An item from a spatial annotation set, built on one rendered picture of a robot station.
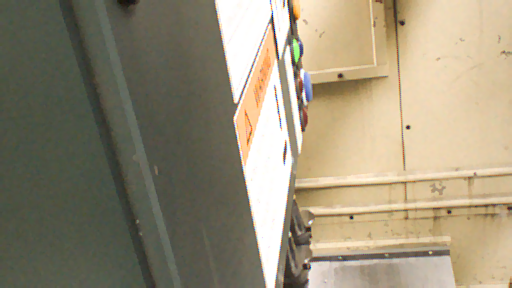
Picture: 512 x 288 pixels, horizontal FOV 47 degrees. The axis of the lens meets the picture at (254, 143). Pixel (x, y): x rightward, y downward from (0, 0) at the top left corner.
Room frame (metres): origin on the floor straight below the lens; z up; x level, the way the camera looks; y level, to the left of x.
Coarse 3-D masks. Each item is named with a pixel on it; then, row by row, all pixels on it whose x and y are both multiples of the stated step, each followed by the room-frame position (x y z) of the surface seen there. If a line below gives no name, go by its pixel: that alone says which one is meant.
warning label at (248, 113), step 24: (264, 48) 0.34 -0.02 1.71; (264, 72) 0.33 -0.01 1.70; (264, 96) 0.32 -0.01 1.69; (240, 120) 0.24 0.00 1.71; (264, 120) 0.30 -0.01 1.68; (240, 144) 0.24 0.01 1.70; (264, 144) 0.29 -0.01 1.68; (288, 144) 0.38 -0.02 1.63; (264, 168) 0.28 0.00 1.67; (288, 168) 0.37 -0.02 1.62; (264, 192) 0.27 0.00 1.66; (264, 216) 0.26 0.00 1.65; (264, 240) 0.25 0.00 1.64; (264, 264) 0.24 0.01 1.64
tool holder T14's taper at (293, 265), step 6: (288, 240) 0.74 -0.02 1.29; (288, 246) 0.74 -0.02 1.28; (294, 246) 0.75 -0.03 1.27; (288, 252) 0.74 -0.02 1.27; (294, 252) 0.74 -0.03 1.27; (288, 258) 0.74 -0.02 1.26; (294, 258) 0.74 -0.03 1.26; (288, 264) 0.74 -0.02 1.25; (294, 264) 0.74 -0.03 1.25; (300, 264) 0.75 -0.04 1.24; (288, 270) 0.73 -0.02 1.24; (294, 270) 0.74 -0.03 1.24; (300, 270) 0.74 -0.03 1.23; (288, 276) 0.73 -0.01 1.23; (294, 276) 0.73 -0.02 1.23
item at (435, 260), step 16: (320, 256) 1.24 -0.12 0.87; (336, 256) 1.23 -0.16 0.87; (352, 256) 1.22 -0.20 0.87; (368, 256) 1.22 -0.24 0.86; (384, 256) 1.21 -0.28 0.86; (400, 256) 1.20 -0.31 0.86; (416, 256) 1.19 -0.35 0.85; (432, 256) 1.18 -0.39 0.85; (448, 256) 1.18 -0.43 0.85; (320, 272) 1.22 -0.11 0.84; (336, 272) 1.21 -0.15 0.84; (352, 272) 1.20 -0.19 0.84; (368, 272) 1.19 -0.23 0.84; (384, 272) 1.18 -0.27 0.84; (400, 272) 1.17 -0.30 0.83; (416, 272) 1.16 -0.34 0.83; (432, 272) 1.15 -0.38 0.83; (448, 272) 1.14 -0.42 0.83
